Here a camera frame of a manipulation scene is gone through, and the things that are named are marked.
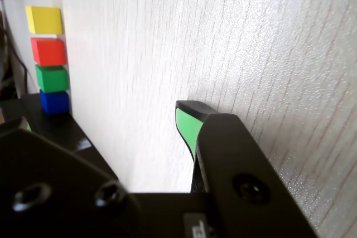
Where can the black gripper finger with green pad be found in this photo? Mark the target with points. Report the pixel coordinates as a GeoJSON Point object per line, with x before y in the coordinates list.
{"type": "Point", "coordinates": [245, 171]}
{"type": "Point", "coordinates": [55, 193]}

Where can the blue wooden cube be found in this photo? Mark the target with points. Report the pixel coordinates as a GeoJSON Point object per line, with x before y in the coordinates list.
{"type": "Point", "coordinates": [54, 102]}

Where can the green wooden cube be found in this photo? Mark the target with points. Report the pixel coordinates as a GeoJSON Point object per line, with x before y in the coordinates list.
{"type": "Point", "coordinates": [53, 79]}

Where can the red wooden cube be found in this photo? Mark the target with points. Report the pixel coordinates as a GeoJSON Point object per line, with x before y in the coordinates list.
{"type": "Point", "coordinates": [50, 51]}

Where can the yellow wooden cube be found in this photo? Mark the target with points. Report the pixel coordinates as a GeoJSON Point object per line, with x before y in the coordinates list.
{"type": "Point", "coordinates": [46, 19]}

